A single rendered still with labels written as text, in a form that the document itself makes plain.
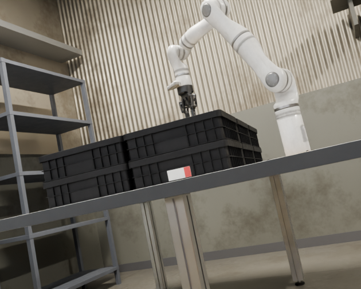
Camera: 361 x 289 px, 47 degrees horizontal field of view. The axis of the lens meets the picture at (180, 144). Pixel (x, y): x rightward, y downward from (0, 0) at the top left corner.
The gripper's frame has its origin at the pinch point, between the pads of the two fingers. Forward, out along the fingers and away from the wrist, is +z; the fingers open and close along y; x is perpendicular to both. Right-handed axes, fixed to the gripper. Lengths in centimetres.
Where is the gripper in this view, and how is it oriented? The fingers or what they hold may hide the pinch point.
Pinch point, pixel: (190, 116)
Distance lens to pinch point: 193.2
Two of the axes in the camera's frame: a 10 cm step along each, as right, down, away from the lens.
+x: -8.8, 1.2, -4.6
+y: -4.3, 1.9, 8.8
